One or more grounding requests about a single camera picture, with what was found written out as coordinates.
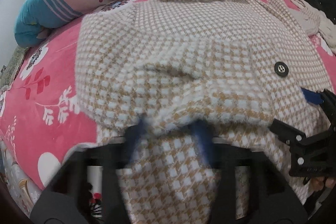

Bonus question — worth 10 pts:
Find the pink floral bed sheet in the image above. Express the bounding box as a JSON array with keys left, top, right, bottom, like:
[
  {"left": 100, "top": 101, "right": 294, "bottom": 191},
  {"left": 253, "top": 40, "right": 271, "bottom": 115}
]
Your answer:
[{"left": 0, "top": 0, "right": 336, "bottom": 190}]

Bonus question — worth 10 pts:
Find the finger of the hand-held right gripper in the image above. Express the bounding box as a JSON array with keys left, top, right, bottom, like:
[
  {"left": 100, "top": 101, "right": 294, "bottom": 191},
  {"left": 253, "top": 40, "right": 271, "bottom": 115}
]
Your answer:
[
  {"left": 269, "top": 119, "right": 309, "bottom": 147},
  {"left": 301, "top": 87, "right": 336, "bottom": 109}
]

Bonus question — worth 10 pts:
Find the person's right hand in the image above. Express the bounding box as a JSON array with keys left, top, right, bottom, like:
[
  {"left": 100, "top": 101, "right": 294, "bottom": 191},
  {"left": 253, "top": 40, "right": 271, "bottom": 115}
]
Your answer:
[{"left": 310, "top": 176, "right": 336, "bottom": 197}]

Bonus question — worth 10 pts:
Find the beige white houndstooth coat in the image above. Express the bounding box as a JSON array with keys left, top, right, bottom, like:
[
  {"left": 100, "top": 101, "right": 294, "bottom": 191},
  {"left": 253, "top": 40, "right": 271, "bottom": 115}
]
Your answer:
[{"left": 75, "top": 0, "right": 334, "bottom": 224}]

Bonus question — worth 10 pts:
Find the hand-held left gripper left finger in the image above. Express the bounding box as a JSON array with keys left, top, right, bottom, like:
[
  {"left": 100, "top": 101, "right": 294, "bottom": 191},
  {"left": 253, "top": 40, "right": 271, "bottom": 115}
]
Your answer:
[{"left": 30, "top": 114, "right": 150, "bottom": 224}]

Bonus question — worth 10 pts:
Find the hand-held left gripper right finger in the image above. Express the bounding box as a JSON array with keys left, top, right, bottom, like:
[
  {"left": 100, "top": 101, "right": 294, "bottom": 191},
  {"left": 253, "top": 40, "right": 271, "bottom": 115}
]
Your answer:
[{"left": 188, "top": 119, "right": 309, "bottom": 224}]

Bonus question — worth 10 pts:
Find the patterned bed skirt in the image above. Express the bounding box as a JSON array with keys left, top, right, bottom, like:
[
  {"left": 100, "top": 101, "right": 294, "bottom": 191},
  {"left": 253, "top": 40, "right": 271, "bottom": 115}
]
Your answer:
[{"left": 0, "top": 140, "right": 53, "bottom": 215}]

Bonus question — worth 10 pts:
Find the grey green patterned mat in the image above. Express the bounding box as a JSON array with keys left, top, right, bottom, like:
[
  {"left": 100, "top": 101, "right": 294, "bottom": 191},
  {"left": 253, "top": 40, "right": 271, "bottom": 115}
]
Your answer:
[{"left": 0, "top": 47, "right": 29, "bottom": 92}]

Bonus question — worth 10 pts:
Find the beige knit blanket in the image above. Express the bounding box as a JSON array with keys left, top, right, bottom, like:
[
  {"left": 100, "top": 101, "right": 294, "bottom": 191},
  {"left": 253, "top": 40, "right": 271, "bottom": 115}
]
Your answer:
[{"left": 282, "top": 0, "right": 336, "bottom": 55}]

